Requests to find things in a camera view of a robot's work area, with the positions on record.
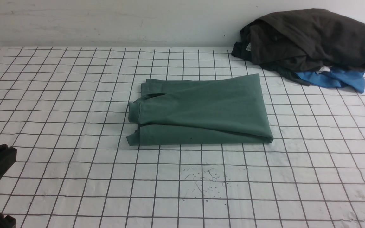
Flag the green long-sleeve shirt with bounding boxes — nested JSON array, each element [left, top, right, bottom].
[[126, 74, 274, 146]]

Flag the white grid-pattern table cloth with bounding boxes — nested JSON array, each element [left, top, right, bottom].
[[0, 47, 365, 228]]

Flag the dark grey crumpled garment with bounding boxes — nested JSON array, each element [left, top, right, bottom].
[[231, 8, 365, 86]]

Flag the blue crumpled garment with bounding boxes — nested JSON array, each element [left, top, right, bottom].
[[295, 67, 365, 94]]

